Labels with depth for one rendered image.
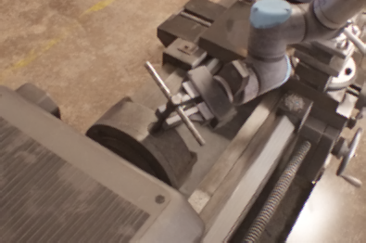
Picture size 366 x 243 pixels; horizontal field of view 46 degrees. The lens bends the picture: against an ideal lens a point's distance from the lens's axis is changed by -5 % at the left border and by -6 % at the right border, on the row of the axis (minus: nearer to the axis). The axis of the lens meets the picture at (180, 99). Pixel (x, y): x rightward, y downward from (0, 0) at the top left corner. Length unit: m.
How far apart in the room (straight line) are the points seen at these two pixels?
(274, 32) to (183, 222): 0.48
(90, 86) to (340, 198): 1.59
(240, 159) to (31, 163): 0.81
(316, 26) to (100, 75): 1.99
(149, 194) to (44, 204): 0.17
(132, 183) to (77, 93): 2.06
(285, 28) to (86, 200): 0.57
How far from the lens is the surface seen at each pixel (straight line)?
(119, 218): 0.70
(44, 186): 0.74
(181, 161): 1.00
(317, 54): 1.47
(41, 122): 0.83
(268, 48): 1.02
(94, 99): 2.72
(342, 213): 2.47
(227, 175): 1.39
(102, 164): 0.76
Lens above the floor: 1.95
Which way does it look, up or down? 46 degrees down
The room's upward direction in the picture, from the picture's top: 6 degrees clockwise
